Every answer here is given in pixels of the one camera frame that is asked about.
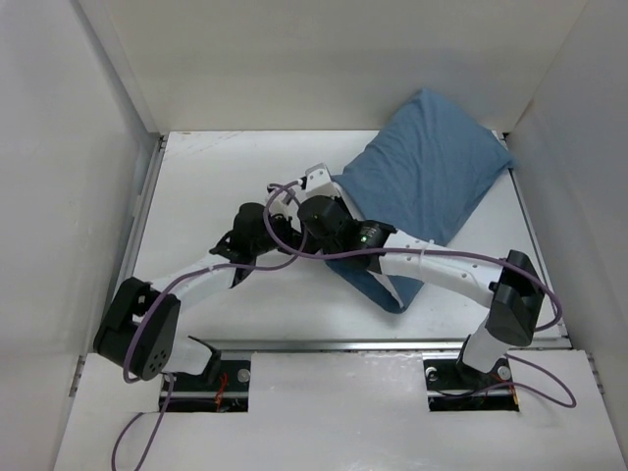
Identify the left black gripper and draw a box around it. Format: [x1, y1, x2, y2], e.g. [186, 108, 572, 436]
[251, 206, 322, 258]

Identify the blue pillowcase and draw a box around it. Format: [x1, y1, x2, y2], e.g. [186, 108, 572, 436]
[323, 87, 521, 315]

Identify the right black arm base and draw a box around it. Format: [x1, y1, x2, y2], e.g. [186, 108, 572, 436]
[423, 356, 519, 412]

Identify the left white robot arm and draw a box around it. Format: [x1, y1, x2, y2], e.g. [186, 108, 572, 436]
[93, 203, 303, 390]

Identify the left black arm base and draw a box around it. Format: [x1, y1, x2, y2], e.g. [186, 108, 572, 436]
[158, 336, 251, 413]

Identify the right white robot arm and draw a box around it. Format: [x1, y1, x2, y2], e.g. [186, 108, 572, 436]
[297, 195, 545, 387]

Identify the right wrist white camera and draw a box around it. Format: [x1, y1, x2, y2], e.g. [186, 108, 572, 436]
[304, 163, 340, 199]

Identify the wrist white camera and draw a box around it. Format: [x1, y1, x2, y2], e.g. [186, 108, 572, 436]
[266, 183, 295, 217]
[304, 163, 340, 199]

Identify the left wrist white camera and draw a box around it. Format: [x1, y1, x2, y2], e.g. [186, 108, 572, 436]
[266, 183, 295, 217]

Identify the aluminium rail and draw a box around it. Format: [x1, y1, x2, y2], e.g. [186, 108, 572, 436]
[100, 134, 570, 353]

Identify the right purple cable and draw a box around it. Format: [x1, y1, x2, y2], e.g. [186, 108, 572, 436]
[262, 180, 578, 409]

